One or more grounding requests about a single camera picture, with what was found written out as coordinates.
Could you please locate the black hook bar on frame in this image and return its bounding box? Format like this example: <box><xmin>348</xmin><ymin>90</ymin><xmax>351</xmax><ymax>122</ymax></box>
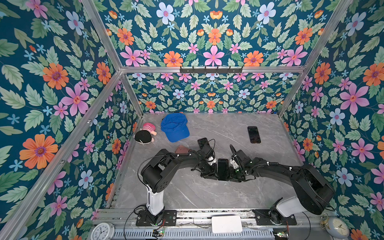
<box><xmin>180</xmin><ymin>66</ymin><xmax>243</xmax><ymax>75</ymax></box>

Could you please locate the black phone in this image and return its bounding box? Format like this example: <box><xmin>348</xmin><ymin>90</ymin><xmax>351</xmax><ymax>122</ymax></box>
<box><xmin>217</xmin><ymin>159</ymin><xmax>230</xmax><ymax>181</ymax></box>
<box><xmin>247</xmin><ymin>126</ymin><xmax>261</xmax><ymax>144</ymax></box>
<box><xmin>198</xmin><ymin>138</ymin><xmax>210</xmax><ymax>149</ymax></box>

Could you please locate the cream alarm clock right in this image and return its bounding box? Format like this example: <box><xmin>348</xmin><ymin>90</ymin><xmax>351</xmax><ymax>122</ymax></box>
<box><xmin>321</xmin><ymin>213</ymin><xmax>350</xmax><ymax>240</ymax></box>

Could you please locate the white round clock left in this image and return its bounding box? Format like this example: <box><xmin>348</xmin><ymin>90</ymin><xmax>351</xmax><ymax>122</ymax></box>
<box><xmin>91</xmin><ymin>222</ymin><xmax>115</xmax><ymax>240</ymax></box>

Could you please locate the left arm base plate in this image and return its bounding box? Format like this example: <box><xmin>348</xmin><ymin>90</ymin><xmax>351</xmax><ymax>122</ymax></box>
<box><xmin>136</xmin><ymin>210</ymin><xmax>178</xmax><ymax>227</ymax></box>

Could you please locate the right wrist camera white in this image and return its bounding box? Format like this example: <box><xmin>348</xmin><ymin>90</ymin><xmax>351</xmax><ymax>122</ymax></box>
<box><xmin>230</xmin><ymin>160</ymin><xmax>239</xmax><ymax>170</ymax></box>

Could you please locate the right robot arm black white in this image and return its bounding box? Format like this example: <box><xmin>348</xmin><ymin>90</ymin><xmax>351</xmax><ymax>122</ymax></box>
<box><xmin>230</xmin><ymin>146</ymin><xmax>335</xmax><ymax>225</ymax></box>

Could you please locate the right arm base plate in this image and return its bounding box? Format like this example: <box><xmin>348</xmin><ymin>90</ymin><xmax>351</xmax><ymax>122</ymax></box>
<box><xmin>252</xmin><ymin>209</ymin><xmax>297</xmax><ymax>226</ymax></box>

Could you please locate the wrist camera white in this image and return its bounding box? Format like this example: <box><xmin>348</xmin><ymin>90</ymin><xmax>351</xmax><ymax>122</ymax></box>
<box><xmin>230</xmin><ymin>160</ymin><xmax>239</xmax><ymax>170</ymax></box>
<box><xmin>207</xmin><ymin>157</ymin><xmax>217</xmax><ymax>166</ymax></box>

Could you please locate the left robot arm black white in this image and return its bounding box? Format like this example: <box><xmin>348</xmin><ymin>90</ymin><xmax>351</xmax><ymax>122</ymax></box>
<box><xmin>141</xmin><ymin>143</ymin><xmax>215</xmax><ymax>225</ymax></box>

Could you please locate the pink phone case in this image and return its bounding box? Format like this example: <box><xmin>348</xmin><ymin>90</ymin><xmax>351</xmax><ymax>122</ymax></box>
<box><xmin>175</xmin><ymin>145</ymin><xmax>190</xmax><ymax>155</ymax></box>

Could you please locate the blue baseball cap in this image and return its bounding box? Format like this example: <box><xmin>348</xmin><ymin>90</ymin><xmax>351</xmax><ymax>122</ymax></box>
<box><xmin>161</xmin><ymin>113</ymin><xmax>190</xmax><ymax>143</ymax></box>

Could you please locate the white box on rail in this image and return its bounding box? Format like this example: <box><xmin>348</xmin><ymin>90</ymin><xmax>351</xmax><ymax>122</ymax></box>
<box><xmin>211</xmin><ymin>215</ymin><xmax>243</xmax><ymax>234</ymax></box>

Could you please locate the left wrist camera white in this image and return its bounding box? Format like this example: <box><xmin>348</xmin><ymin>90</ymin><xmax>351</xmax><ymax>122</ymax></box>
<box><xmin>207</xmin><ymin>157</ymin><xmax>217</xmax><ymax>166</ymax></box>

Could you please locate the plush doll pink hat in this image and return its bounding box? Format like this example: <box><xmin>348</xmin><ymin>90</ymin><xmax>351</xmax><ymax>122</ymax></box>
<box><xmin>134</xmin><ymin>123</ymin><xmax>157</xmax><ymax>145</ymax></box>

